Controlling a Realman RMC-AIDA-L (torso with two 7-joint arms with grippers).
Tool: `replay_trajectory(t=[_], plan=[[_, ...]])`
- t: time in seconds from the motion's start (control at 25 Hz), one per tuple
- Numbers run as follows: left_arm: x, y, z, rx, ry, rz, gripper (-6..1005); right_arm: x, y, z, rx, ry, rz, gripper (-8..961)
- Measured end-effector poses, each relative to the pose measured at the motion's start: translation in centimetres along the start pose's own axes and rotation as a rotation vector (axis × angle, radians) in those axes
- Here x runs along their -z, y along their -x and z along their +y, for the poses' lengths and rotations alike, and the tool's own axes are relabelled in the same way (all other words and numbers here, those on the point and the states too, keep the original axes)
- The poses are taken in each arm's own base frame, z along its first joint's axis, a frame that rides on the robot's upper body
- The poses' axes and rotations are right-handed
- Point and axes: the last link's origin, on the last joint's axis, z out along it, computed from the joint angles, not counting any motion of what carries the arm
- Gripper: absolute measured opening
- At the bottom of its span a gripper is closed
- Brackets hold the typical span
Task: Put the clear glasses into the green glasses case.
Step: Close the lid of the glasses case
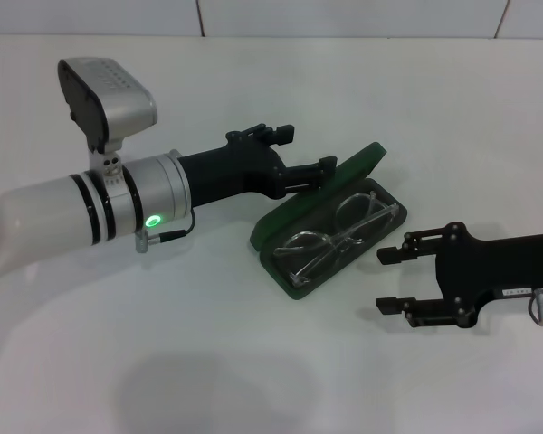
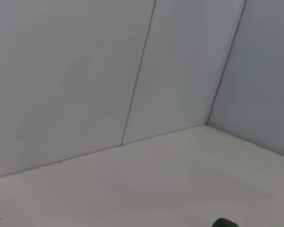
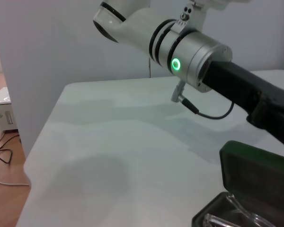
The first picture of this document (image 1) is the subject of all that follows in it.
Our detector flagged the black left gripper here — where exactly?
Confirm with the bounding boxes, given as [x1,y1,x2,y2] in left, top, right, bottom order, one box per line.
[179,122,338,212]

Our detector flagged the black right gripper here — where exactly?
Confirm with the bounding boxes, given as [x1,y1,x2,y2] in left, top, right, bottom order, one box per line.
[375,220,543,330]

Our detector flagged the clear white glasses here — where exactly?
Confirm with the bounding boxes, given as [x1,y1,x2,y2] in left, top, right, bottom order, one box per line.
[271,191,399,288]

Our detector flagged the green glasses case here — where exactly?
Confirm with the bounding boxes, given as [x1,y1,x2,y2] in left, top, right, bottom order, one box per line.
[248,141,409,302]

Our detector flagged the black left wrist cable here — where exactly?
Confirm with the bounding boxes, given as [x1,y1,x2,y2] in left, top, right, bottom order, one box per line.
[147,211,196,241]

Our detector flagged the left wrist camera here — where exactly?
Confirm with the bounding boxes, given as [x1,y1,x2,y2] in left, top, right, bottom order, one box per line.
[57,57,158,200]

